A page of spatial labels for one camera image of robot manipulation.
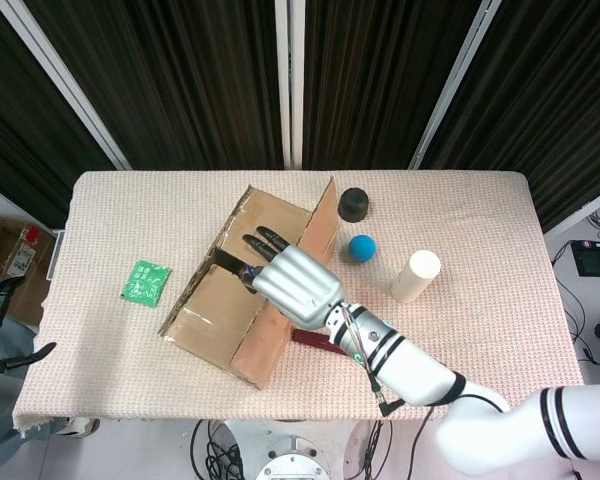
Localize pink white woven tablecloth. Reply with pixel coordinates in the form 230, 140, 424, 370
12, 169, 589, 441

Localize white cylindrical bottle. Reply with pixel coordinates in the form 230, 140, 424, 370
390, 249, 441, 304

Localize maroon folded hand fan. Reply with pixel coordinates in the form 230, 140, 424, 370
292, 327, 350, 357

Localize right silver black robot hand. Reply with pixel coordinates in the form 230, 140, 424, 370
238, 225, 347, 332

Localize blue ball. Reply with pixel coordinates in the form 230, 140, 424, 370
348, 234, 378, 265

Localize black controller device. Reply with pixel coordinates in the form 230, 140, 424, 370
572, 239, 600, 276

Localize brown cardboard shipping box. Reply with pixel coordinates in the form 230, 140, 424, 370
158, 175, 341, 391

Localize cardboard box with red label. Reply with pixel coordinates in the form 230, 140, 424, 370
0, 214, 57, 326

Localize black white sneaker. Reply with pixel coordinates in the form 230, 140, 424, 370
58, 417, 102, 439

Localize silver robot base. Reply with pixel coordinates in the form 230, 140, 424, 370
254, 434, 327, 480

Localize white vertical partition post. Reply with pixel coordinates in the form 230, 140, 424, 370
274, 0, 306, 169

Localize white slanted partition frame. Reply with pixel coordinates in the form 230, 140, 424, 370
0, 0, 132, 171
408, 0, 502, 170

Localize black floor cables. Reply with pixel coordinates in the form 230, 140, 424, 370
189, 418, 246, 480

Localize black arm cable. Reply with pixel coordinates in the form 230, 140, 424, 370
365, 367, 511, 417

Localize green snack packet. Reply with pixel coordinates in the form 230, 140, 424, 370
119, 259, 173, 309

